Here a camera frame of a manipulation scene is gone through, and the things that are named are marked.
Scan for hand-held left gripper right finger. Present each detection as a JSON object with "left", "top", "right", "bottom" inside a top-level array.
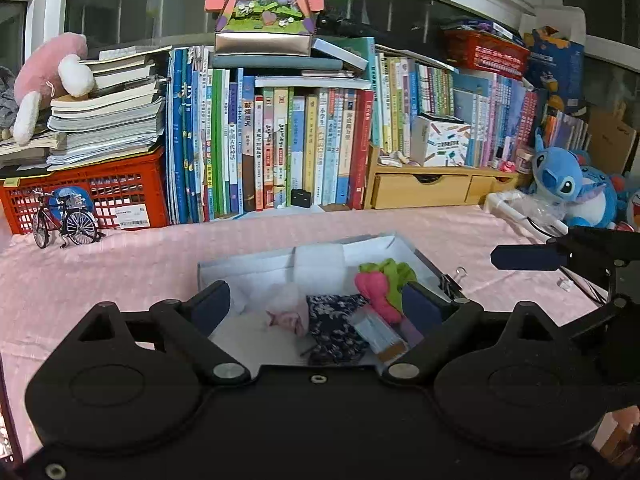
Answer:
[{"left": 381, "top": 281, "right": 563, "bottom": 386}]

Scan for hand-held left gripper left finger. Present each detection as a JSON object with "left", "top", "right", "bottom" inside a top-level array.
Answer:
[{"left": 62, "top": 280, "right": 252, "bottom": 386}]

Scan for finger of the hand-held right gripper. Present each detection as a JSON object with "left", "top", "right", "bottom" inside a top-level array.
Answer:
[{"left": 490, "top": 244, "right": 569, "bottom": 272}]

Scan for pink plush with green leaves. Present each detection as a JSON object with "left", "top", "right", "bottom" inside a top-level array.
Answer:
[{"left": 356, "top": 258, "right": 418, "bottom": 325}]

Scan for packaged light blue face mask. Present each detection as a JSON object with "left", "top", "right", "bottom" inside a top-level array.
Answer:
[{"left": 348, "top": 307, "right": 410, "bottom": 362}]

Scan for shallow white box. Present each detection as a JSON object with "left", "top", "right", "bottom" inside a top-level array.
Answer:
[{"left": 197, "top": 231, "right": 463, "bottom": 367}]

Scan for small pink cloth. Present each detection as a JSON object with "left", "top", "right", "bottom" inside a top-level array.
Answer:
[{"left": 265, "top": 309, "right": 307, "bottom": 336}]

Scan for blue floral fabric pouch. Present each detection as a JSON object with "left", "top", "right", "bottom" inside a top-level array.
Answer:
[{"left": 300, "top": 294, "right": 373, "bottom": 366}]

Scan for black binder clip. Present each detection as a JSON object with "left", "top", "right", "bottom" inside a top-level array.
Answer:
[{"left": 440, "top": 267, "right": 469, "bottom": 306}]

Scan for clear plastic wrap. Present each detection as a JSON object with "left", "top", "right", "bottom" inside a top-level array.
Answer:
[{"left": 517, "top": 195, "right": 569, "bottom": 226}]

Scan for white plastic pipe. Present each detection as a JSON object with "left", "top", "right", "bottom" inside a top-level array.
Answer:
[{"left": 484, "top": 191, "right": 571, "bottom": 235}]

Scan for blue white cat plush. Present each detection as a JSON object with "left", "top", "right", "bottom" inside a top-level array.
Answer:
[{"left": 612, "top": 172, "right": 640, "bottom": 233}]

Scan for pink tablecloth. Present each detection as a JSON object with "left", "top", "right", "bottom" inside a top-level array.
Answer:
[{"left": 0, "top": 205, "right": 640, "bottom": 466}]

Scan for blue alien plush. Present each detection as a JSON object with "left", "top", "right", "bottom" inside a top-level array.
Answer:
[{"left": 530, "top": 127, "right": 621, "bottom": 228}]

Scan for wooden drawer organizer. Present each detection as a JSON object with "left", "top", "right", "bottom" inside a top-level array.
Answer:
[{"left": 364, "top": 145, "right": 533, "bottom": 211}]

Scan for bundle of colourful folders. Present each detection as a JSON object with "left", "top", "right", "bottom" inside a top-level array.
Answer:
[{"left": 542, "top": 107, "right": 591, "bottom": 153}]

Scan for brown cardboard box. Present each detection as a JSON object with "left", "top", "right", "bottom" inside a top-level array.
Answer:
[{"left": 585, "top": 107, "right": 639, "bottom": 176}]

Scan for row of blue pink books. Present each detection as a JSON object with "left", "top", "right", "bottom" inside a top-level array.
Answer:
[{"left": 452, "top": 72, "right": 548, "bottom": 168}]

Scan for white box with pencil print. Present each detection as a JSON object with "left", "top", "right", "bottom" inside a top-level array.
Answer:
[{"left": 410, "top": 114, "right": 473, "bottom": 168}]

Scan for red plastic crate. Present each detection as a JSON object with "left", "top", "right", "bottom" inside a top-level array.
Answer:
[{"left": 0, "top": 147, "right": 171, "bottom": 236}]

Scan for small erasers on organizer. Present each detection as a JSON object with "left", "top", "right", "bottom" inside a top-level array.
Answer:
[{"left": 377, "top": 150, "right": 424, "bottom": 167}]

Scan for black model bicycle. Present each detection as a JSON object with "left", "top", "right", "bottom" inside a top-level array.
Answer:
[{"left": 32, "top": 190, "right": 106, "bottom": 250}]

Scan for row of tall upright books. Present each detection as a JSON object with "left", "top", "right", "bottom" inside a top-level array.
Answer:
[{"left": 165, "top": 45, "right": 376, "bottom": 226}]

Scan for blue round card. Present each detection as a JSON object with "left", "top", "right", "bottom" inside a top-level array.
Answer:
[{"left": 50, "top": 186, "right": 92, "bottom": 221}]

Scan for blue cardboard box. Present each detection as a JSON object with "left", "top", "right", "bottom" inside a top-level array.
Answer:
[{"left": 522, "top": 25, "right": 586, "bottom": 111}]

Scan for row of green spine books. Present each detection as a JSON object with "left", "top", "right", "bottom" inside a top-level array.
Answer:
[{"left": 372, "top": 45, "right": 458, "bottom": 158}]

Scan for red plastic basket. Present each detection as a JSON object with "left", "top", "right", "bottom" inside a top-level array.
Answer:
[{"left": 442, "top": 29, "right": 531, "bottom": 73}]

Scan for stack of flat lying books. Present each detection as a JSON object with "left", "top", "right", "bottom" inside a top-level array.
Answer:
[{"left": 0, "top": 45, "right": 173, "bottom": 171}]

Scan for books in red basket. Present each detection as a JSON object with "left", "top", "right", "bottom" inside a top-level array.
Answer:
[{"left": 445, "top": 17, "right": 526, "bottom": 46}]

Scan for pile of teal books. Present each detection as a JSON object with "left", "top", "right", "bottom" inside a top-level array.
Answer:
[{"left": 212, "top": 35, "right": 377, "bottom": 81}]

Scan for grey plush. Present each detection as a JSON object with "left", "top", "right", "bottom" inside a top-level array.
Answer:
[{"left": 0, "top": 66, "right": 19, "bottom": 136}]

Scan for pink and white plush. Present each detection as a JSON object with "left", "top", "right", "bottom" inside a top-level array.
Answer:
[{"left": 12, "top": 32, "right": 96, "bottom": 146}]

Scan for triangular pink house model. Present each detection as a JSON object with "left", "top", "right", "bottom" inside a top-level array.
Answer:
[{"left": 205, "top": 0, "right": 326, "bottom": 56}]

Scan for black cable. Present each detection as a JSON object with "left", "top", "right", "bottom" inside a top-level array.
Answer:
[{"left": 525, "top": 217, "right": 608, "bottom": 307}]

